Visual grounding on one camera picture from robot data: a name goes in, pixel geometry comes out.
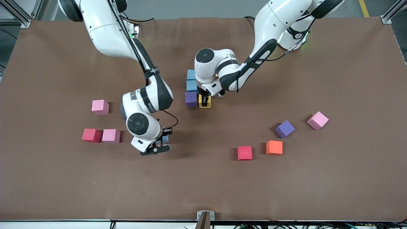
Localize yellow foam block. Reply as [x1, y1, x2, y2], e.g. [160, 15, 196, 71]
[198, 94, 212, 109]

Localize purple foam block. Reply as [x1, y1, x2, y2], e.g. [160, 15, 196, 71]
[185, 92, 198, 108]
[275, 120, 295, 139]

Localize pink foam block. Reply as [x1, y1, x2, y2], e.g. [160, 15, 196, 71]
[307, 111, 329, 131]
[92, 99, 109, 115]
[102, 129, 121, 143]

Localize red foam block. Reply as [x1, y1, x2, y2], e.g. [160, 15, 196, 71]
[237, 146, 253, 161]
[81, 128, 102, 143]

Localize orange foam block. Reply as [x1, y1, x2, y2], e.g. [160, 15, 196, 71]
[266, 140, 283, 156]

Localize brown table cover sheet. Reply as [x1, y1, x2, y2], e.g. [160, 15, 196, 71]
[0, 17, 407, 221]

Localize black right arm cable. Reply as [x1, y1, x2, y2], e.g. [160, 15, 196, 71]
[162, 110, 179, 128]

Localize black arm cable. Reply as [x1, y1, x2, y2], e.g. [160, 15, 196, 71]
[162, 110, 179, 128]
[254, 41, 306, 62]

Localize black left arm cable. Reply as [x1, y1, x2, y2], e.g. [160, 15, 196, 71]
[254, 41, 306, 62]

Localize black right base cable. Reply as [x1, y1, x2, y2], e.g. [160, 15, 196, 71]
[122, 13, 155, 23]

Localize grey metal bracket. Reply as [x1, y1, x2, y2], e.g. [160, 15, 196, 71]
[196, 211, 215, 229]

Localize aluminium frame profile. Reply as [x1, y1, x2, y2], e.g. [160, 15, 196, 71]
[381, 0, 407, 25]
[31, 0, 44, 20]
[0, 0, 31, 28]

